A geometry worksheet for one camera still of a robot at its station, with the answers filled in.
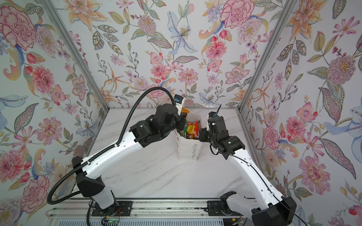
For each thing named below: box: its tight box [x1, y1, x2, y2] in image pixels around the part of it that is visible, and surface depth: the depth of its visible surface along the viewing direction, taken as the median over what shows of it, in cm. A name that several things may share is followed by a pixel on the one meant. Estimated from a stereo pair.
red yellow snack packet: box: [186, 120, 200, 140], surface depth 81 cm
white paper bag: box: [173, 113, 204, 162], surface depth 82 cm
